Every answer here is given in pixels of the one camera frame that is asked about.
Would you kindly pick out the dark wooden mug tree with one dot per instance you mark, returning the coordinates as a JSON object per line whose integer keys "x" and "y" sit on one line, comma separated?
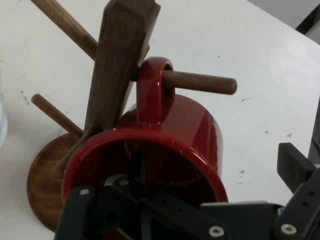
{"x": 115, "y": 62}

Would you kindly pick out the red enamel mug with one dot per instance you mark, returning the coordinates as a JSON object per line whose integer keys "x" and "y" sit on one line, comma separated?
{"x": 195, "y": 130}

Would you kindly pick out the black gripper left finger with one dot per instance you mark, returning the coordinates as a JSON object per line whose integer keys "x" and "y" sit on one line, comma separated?
{"x": 105, "y": 215}

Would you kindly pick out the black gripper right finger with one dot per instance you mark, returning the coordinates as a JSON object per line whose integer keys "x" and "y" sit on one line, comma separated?
{"x": 303, "y": 200}

